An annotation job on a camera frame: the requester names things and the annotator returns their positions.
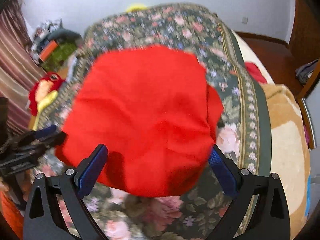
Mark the red zip jacket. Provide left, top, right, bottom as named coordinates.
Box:
left=56, top=46, right=223, bottom=197

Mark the pile of clutter clothes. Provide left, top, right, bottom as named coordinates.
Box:
left=29, top=18, right=62, bottom=64

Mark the yellow garment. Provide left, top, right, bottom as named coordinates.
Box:
left=32, top=90, right=59, bottom=131

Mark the red plush toy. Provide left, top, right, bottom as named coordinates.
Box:
left=28, top=72, right=65, bottom=116

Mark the pink striped curtain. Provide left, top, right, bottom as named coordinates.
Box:
left=1, top=0, right=45, bottom=133

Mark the green fabric storage box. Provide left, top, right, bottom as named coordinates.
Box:
left=40, top=42, right=77, bottom=72

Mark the orange box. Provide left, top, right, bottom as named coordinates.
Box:
left=39, top=40, right=58, bottom=62

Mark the green floral bedspread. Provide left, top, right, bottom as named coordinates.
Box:
left=30, top=3, right=273, bottom=240

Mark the dark teal cushion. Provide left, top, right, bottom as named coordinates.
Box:
left=47, top=28, right=83, bottom=46

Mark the yellow foam tube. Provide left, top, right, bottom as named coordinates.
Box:
left=125, top=3, right=148, bottom=13

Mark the white wall socket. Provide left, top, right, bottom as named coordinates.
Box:
left=241, top=17, right=248, bottom=24

